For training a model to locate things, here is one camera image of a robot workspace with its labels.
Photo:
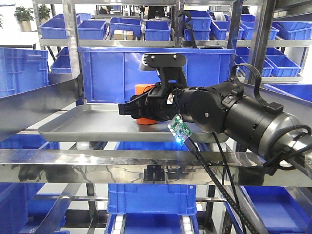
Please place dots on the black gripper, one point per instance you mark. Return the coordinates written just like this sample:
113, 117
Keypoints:
156, 108

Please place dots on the orange cylindrical capacitor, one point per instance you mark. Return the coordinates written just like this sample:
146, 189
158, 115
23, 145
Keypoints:
139, 89

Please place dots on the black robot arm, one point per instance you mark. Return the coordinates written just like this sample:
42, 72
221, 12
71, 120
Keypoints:
265, 129

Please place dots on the cardboard box on shelf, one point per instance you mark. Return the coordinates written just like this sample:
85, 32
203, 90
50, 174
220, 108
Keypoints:
123, 35

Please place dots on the green circuit board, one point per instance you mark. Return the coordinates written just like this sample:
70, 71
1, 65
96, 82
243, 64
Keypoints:
179, 129

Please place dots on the large blue plastic bin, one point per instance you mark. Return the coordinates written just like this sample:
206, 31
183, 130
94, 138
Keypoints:
111, 73

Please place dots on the grey metal tray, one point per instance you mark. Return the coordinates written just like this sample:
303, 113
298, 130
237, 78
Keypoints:
102, 122

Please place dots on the small blue bin top middle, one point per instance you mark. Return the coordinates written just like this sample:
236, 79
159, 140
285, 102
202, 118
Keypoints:
157, 30

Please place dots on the small blue bin top centre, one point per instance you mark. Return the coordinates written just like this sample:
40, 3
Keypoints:
128, 24

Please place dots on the blue bin below centre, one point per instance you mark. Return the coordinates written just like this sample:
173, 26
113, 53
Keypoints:
177, 199

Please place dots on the small blue bin top centre-left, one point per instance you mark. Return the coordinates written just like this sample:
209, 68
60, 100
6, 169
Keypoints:
92, 29

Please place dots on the stacked blue bins top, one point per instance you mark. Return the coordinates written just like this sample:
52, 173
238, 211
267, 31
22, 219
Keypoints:
200, 22

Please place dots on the small blue bin top left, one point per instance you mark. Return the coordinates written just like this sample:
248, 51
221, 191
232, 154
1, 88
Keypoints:
53, 29

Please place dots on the blue crate far left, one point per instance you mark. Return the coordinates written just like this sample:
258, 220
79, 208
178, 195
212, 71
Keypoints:
22, 70

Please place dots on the potted green plant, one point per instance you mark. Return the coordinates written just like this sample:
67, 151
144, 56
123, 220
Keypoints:
24, 17

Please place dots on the blue bin mid right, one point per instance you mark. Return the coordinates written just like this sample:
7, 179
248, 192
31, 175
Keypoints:
283, 66

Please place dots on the blue bin lower left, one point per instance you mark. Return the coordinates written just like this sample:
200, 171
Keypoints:
19, 211

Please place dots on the blue bin lower right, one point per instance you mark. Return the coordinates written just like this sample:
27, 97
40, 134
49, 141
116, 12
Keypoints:
277, 210

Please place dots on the blue bin top far right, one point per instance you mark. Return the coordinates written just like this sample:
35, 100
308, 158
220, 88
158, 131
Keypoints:
293, 30

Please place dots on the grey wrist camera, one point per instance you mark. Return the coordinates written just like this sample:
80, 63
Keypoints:
154, 61

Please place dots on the steel shelf rack frame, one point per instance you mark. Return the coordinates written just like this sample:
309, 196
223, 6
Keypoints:
205, 157

